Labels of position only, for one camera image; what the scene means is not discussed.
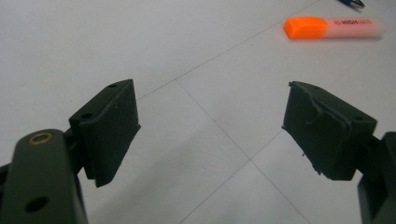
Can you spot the orange highlighter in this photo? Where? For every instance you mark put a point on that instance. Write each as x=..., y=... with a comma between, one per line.
x=305, y=27

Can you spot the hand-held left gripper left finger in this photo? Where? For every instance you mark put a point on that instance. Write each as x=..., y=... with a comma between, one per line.
x=107, y=130

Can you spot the blue pen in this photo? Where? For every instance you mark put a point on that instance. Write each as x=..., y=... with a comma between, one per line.
x=350, y=2

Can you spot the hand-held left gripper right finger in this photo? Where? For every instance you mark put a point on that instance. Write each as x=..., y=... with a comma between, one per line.
x=327, y=137

